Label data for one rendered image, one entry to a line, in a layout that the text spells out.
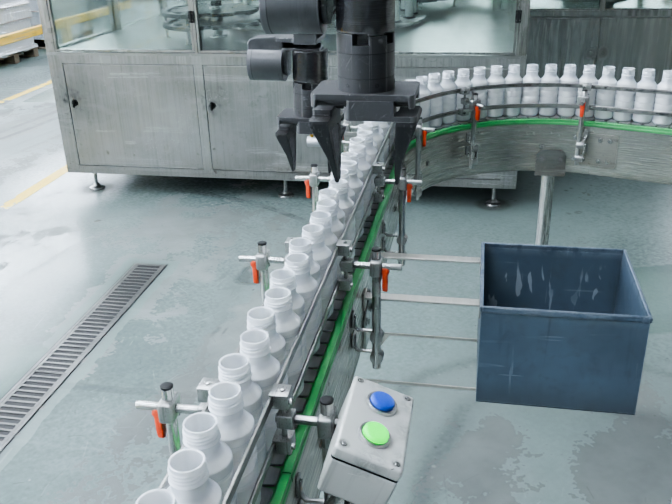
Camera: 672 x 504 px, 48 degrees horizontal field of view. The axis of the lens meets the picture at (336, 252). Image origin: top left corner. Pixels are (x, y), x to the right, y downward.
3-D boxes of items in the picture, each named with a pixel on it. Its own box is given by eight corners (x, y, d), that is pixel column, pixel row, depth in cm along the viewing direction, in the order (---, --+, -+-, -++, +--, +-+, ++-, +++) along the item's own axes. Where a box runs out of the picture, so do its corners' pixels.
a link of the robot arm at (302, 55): (324, 45, 117) (330, 39, 122) (280, 44, 118) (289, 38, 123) (324, 90, 120) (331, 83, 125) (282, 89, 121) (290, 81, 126)
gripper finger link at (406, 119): (415, 195, 76) (416, 102, 72) (345, 192, 77) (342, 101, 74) (421, 173, 82) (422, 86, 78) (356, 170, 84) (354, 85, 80)
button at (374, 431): (362, 425, 87) (366, 416, 86) (387, 434, 87) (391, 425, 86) (358, 441, 84) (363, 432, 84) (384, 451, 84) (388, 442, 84)
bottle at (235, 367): (277, 465, 98) (269, 356, 91) (247, 493, 93) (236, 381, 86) (241, 449, 101) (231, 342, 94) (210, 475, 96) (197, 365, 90)
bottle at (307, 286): (275, 350, 123) (269, 258, 116) (301, 336, 127) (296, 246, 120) (302, 363, 120) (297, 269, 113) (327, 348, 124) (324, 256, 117)
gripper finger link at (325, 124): (379, 193, 77) (379, 101, 73) (310, 191, 78) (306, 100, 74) (388, 172, 83) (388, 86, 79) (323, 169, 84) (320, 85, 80)
